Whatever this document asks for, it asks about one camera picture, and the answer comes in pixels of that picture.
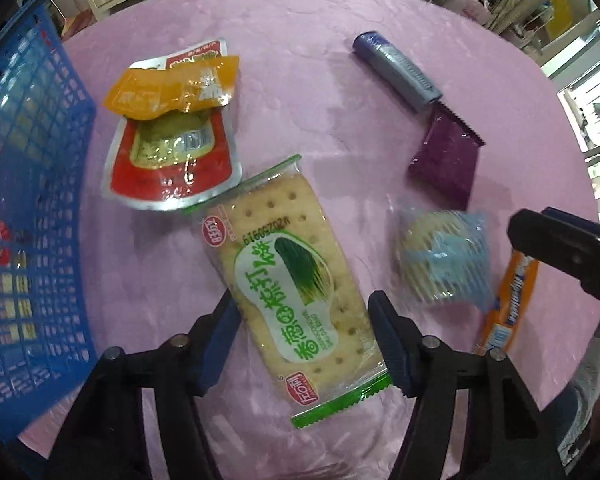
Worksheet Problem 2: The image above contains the orange cookie bar wrapper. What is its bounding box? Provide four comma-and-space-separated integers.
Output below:
474, 249, 540, 356

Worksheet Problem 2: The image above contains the purple snack packet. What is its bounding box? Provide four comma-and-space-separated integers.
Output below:
407, 103, 484, 210

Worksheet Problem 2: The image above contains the blue-grey roll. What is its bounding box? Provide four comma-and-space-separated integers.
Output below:
352, 30, 442, 113

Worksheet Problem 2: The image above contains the pink gift bag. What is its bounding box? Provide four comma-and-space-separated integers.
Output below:
444, 0, 492, 25

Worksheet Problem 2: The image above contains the green scallion cracker pack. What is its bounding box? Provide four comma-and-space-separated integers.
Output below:
193, 155, 390, 428

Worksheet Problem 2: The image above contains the blue net round pastry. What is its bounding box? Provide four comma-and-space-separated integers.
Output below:
391, 202, 493, 313

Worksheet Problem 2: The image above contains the pink quilted tablecloth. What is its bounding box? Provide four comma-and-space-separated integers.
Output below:
17, 0, 600, 480

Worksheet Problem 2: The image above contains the orange snack pouch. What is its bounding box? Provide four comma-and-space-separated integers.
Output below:
104, 55, 240, 122

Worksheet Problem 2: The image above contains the red pickled vegetable pouch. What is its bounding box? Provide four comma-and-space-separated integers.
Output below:
100, 38, 244, 213

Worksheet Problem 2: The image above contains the blue plastic basket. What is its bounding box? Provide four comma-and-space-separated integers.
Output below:
0, 0, 96, 441

